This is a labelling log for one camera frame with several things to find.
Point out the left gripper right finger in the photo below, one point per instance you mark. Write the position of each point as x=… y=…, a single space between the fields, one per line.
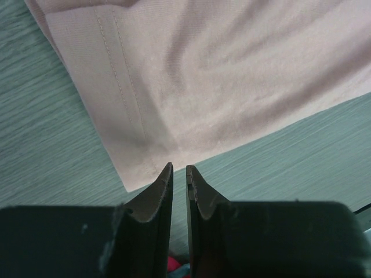
x=271 y=239

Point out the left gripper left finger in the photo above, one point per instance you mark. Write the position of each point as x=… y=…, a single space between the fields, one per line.
x=127 y=240

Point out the pink t shirt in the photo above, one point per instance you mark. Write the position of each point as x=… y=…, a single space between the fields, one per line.
x=182 y=81

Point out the red folded t shirt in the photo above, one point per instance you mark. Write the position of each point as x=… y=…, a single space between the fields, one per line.
x=173 y=264

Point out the blue folded t shirt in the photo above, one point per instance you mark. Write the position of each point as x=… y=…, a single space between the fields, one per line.
x=181 y=272

